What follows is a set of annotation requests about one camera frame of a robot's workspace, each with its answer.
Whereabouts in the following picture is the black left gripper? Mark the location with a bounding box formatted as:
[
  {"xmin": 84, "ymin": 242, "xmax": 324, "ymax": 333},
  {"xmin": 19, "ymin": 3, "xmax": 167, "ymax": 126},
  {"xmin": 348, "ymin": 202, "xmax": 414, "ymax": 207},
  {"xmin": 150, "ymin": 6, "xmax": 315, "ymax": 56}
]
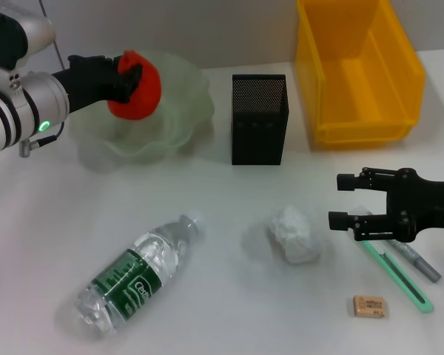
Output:
[{"xmin": 51, "ymin": 54, "xmax": 144, "ymax": 112}]

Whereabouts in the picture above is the red-orange toy orange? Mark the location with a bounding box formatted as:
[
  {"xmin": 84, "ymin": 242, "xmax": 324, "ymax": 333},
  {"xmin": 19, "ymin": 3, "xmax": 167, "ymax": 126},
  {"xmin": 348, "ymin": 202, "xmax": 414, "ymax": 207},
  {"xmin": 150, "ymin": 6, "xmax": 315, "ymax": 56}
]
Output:
[{"xmin": 107, "ymin": 50, "xmax": 163, "ymax": 121}]

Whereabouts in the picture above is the green utility knife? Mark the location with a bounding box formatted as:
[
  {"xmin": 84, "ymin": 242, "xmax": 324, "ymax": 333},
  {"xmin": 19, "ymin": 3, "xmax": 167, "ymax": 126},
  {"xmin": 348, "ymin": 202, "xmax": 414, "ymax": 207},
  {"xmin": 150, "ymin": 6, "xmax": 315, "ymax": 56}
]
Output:
[{"xmin": 349, "ymin": 209, "xmax": 434, "ymax": 315}]

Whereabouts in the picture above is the black mesh pen holder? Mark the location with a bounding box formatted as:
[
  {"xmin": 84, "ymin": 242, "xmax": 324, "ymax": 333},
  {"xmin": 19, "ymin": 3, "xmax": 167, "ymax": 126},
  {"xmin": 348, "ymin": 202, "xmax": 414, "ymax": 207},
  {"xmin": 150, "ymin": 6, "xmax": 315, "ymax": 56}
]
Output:
[{"xmin": 231, "ymin": 73, "xmax": 290, "ymax": 166}]

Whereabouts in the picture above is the beige eraser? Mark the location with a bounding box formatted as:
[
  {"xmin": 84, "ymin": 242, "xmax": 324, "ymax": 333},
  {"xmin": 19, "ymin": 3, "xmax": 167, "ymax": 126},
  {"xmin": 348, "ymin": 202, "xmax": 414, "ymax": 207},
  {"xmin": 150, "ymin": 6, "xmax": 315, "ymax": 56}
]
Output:
[{"xmin": 352, "ymin": 294, "xmax": 389, "ymax": 319}]

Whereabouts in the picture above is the grey marker pen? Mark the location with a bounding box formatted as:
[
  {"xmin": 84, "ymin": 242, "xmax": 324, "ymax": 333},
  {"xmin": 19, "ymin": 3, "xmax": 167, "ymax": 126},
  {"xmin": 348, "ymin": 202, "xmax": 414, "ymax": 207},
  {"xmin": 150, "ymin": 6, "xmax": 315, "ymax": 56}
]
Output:
[{"xmin": 388, "ymin": 240, "xmax": 442, "ymax": 284}]

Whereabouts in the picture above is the yellow plastic bin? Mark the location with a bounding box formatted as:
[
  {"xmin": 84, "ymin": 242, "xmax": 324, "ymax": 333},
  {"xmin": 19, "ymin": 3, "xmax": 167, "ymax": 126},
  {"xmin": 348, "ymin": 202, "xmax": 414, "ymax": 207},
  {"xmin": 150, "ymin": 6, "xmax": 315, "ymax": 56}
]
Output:
[{"xmin": 295, "ymin": 0, "xmax": 427, "ymax": 149}]

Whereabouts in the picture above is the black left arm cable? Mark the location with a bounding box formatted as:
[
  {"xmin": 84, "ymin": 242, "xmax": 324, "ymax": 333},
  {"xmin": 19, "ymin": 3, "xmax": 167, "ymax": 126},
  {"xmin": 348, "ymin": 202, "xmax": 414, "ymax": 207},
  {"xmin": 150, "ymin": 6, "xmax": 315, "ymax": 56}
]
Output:
[{"xmin": 20, "ymin": 121, "xmax": 66, "ymax": 158}]

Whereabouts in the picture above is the white paper ball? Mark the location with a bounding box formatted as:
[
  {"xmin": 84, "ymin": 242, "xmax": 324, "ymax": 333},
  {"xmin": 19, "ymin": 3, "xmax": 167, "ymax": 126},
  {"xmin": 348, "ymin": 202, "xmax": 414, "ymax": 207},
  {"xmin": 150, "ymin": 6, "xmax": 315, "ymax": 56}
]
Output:
[{"xmin": 268, "ymin": 206, "xmax": 323, "ymax": 264}]

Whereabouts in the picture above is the pale green glass fruit bowl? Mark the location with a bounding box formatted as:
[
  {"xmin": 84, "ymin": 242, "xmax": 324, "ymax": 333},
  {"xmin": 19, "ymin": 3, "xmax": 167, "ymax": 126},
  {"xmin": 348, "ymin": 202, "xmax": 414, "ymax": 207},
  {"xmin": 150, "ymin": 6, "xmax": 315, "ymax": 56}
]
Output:
[{"xmin": 68, "ymin": 50, "xmax": 215, "ymax": 171}]

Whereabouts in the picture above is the clear green-label water bottle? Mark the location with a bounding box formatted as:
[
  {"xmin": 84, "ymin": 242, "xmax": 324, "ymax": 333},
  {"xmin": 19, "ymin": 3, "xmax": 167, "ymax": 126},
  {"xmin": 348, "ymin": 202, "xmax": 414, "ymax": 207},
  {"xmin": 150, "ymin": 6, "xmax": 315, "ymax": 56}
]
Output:
[{"xmin": 73, "ymin": 210, "xmax": 208, "ymax": 339}]

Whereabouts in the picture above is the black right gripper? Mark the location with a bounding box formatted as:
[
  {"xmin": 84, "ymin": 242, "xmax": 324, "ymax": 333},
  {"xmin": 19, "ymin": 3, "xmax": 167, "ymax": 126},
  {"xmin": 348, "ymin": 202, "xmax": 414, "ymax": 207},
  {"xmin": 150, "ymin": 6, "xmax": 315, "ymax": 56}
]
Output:
[{"xmin": 328, "ymin": 166, "xmax": 444, "ymax": 244}]

